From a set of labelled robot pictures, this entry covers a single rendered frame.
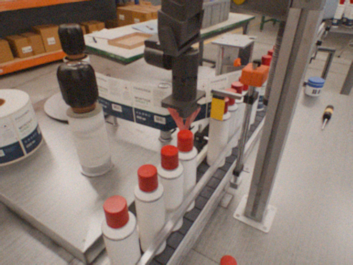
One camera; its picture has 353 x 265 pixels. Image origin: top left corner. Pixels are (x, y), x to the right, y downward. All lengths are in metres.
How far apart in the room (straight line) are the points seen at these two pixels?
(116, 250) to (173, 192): 0.15
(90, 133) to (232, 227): 0.41
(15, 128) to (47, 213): 0.27
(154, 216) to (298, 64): 0.35
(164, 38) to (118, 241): 0.35
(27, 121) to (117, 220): 0.54
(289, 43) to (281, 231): 0.43
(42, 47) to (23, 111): 3.60
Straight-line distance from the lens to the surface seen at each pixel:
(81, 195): 0.71
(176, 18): 0.49
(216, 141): 0.68
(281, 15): 0.48
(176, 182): 0.49
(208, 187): 0.69
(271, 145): 0.57
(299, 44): 0.48
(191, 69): 0.55
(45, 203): 0.72
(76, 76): 0.60
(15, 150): 0.87
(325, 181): 0.88
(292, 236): 0.71
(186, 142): 0.50
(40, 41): 4.40
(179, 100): 0.57
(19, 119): 0.84
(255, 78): 0.52
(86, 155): 0.70
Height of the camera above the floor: 1.37
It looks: 34 degrees down
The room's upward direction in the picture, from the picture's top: straight up
